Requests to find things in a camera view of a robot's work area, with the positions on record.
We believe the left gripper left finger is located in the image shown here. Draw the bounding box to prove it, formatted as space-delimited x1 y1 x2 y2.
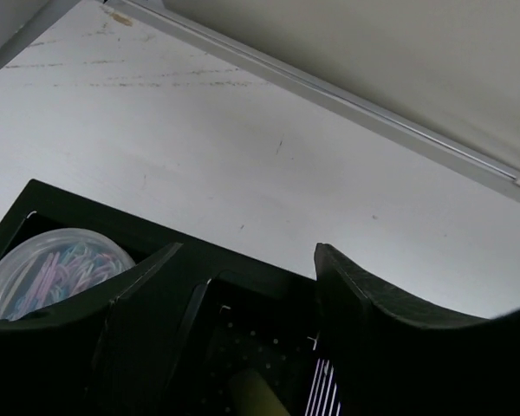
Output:
0 244 181 415

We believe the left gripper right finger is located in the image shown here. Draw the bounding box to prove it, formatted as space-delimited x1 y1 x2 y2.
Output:
315 244 520 415

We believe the clear jar of paperclips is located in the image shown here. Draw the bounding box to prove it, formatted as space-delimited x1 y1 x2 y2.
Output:
0 228 135 321

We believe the yellow highlighter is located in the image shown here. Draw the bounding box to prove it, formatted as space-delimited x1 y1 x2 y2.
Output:
228 368 290 416

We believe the black two-compartment organizer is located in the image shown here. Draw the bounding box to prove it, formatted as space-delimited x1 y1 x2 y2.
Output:
0 180 342 415

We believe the aluminium rail back edge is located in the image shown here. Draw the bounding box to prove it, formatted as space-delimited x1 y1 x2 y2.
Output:
104 1 520 203

